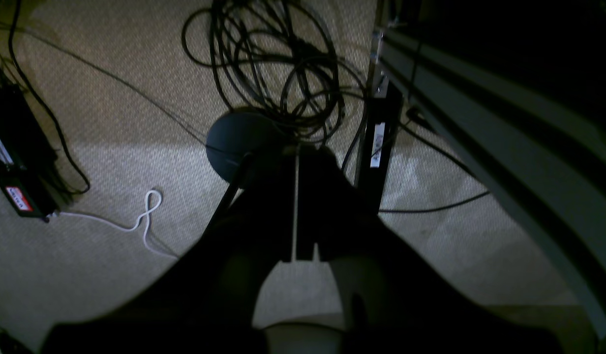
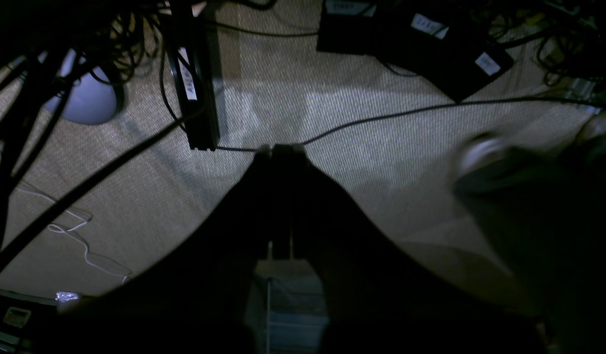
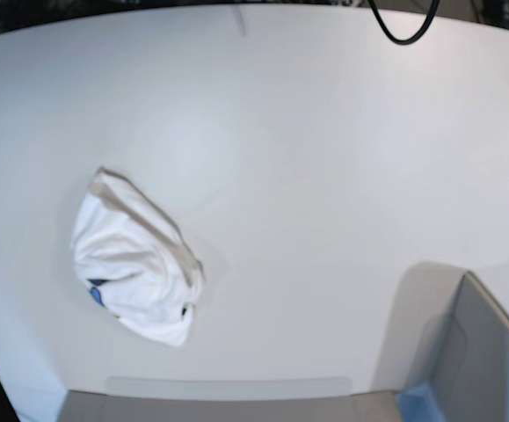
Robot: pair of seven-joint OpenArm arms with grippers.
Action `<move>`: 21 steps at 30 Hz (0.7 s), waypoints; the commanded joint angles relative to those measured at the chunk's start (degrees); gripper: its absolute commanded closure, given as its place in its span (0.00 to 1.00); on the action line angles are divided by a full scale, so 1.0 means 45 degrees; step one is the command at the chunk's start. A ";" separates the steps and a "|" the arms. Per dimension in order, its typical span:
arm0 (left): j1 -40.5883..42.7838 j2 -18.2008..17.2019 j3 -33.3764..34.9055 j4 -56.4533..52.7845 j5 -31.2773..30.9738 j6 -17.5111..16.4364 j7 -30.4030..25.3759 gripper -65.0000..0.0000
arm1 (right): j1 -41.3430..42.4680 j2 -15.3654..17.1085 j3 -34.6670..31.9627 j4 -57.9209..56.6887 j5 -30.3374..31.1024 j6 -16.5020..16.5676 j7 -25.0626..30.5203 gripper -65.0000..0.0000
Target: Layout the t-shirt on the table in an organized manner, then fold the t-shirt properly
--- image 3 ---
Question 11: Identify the white printed t-shirt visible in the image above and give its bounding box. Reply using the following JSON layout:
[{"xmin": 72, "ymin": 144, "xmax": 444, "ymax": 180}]
[{"xmin": 70, "ymin": 168, "xmax": 206, "ymax": 347}]

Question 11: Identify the grey cardboard box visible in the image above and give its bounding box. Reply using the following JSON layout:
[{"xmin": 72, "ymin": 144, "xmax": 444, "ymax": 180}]
[{"xmin": 370, "ymin": 262, "xmax": 509, "ymax": 421}]

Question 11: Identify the black cable loop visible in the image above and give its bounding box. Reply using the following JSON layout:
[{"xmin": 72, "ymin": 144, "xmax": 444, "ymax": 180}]
[{"xmin": 367, "ymin": 0, "xmax": 440, "ymax": 45}]

